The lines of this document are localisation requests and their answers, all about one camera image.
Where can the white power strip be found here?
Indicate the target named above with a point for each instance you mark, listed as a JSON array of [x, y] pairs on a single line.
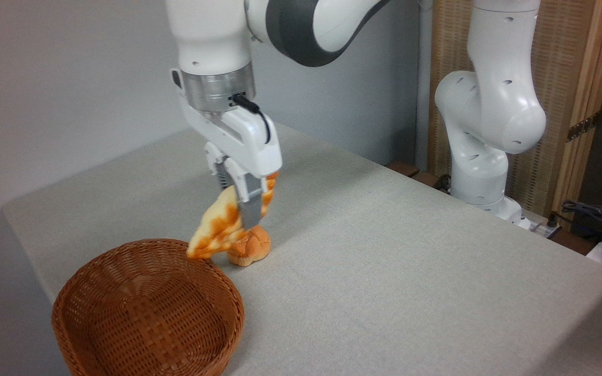
[[541, 227]]

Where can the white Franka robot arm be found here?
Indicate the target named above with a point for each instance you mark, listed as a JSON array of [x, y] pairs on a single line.
[[499, 104]]

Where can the brown wicker basket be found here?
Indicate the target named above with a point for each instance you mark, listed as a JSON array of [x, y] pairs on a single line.
[[123, 292]]

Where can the bamboo screen with wooden frame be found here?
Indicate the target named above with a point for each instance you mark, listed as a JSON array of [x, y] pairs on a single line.
[[562, 52]]

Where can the metal screen hinge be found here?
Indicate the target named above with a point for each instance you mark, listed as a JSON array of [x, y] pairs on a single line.
[[582, 127]]

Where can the grey tablecloth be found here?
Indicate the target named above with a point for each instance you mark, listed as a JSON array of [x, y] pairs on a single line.
[[384, 261]]

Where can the long pale bread loaf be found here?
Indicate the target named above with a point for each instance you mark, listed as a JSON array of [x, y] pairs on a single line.
[[217, 230]]

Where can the round orange bread roll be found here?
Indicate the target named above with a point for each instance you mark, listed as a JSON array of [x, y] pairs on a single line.
[[254, 249]]

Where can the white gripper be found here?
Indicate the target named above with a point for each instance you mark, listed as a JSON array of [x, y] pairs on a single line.
[[251, 143]]

